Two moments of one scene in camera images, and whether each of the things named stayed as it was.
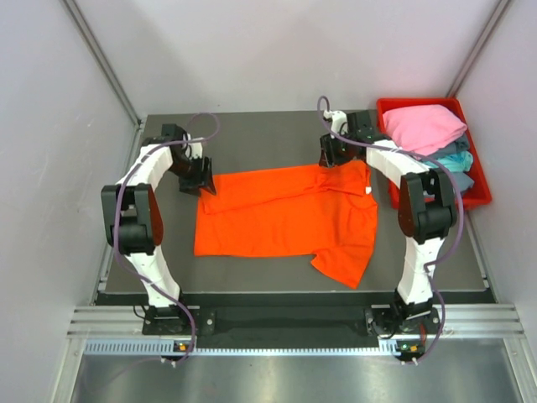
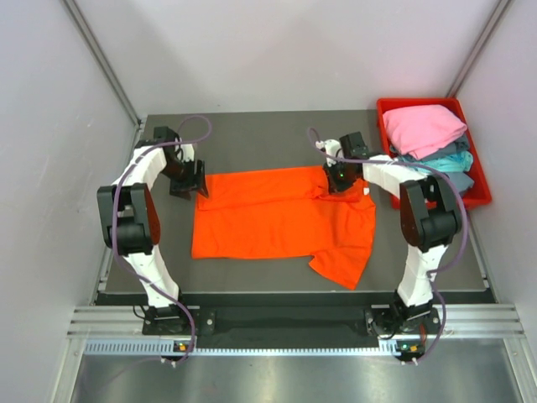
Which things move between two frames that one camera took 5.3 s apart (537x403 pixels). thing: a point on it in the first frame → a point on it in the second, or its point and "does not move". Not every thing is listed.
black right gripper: x=328 y=158 → x=336 y=187
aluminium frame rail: x=455 y=321 does not move
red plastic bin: x=481 y=194 does not move
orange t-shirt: x=325 y=210 does not move
